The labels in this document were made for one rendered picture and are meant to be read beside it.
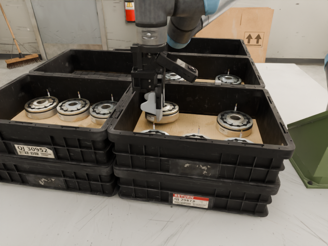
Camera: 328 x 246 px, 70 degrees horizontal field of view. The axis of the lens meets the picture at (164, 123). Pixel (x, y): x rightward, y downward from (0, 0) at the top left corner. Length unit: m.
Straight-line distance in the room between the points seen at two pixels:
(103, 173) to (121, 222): 0.13
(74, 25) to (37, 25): 0.57
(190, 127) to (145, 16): 0.34
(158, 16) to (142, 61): 0.12
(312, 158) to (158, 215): 0.46
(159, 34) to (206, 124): 0.31
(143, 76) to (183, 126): 0.21
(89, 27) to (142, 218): 3.47
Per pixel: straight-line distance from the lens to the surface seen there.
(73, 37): 4.02
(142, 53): 0.60
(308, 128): 0.80
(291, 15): 3.99
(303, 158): 0.82
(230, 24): 3.58
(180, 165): 0.55
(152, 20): 0.56
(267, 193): 0.61
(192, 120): 0.74
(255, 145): 0.51
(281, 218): 0.71
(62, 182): 0.71
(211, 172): 0.55
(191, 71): 0.61
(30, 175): 0.76
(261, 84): 0.79
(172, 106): 0.71
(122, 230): 0.63
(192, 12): 0.59
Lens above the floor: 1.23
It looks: 33 degrees down
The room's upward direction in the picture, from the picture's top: straight up
